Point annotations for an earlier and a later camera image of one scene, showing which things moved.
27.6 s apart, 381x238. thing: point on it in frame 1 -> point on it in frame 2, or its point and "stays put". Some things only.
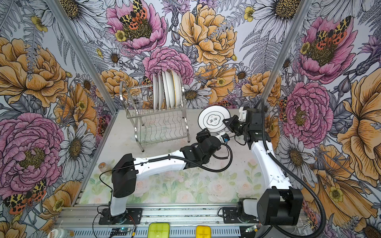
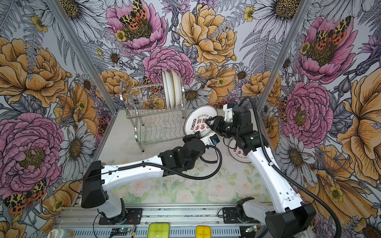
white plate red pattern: (155, 91) -> (196, 121)
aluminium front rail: (84, 221) stays put
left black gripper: (202, 134) -> (187, 137)
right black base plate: (230, 215) stays put
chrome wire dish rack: (152, 125) stays put
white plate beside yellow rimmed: (170, 88) stays put
